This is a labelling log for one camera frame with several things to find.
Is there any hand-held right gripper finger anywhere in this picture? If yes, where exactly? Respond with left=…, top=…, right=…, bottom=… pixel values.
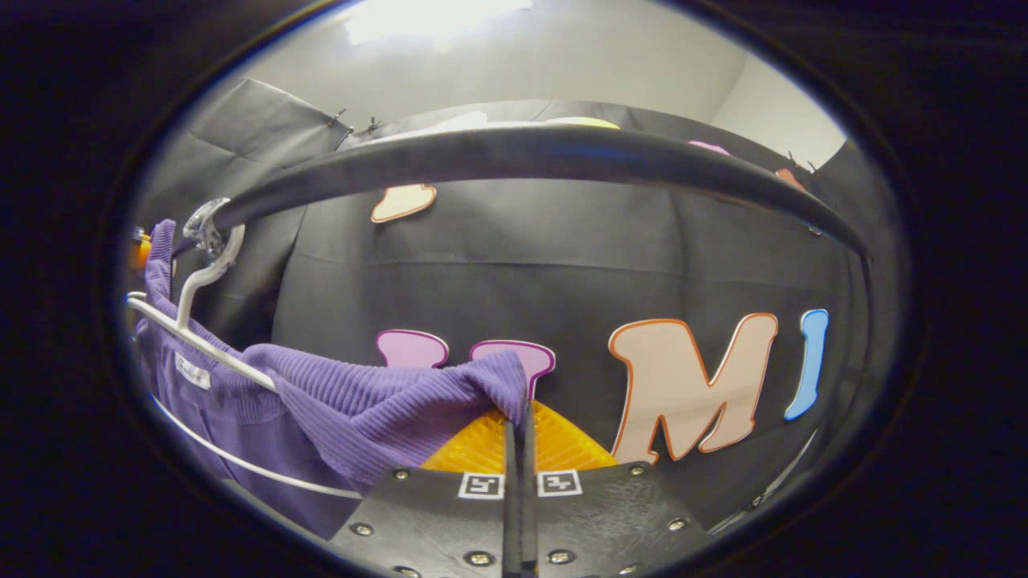
left=329, top=405, right=520, bottom=578
left=520, top=400, right=716, bottom=578

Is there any purple ribbed shirt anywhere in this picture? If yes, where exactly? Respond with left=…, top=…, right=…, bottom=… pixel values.
left=133, top=218, right=531, bottom=540

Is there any white plastic hanger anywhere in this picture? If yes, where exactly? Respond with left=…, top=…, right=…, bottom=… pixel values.
left=124, top=198, right=364, bottom=500

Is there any black clothes rack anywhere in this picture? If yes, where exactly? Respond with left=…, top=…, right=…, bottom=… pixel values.
left=173, top=122, right=876, bottom=322

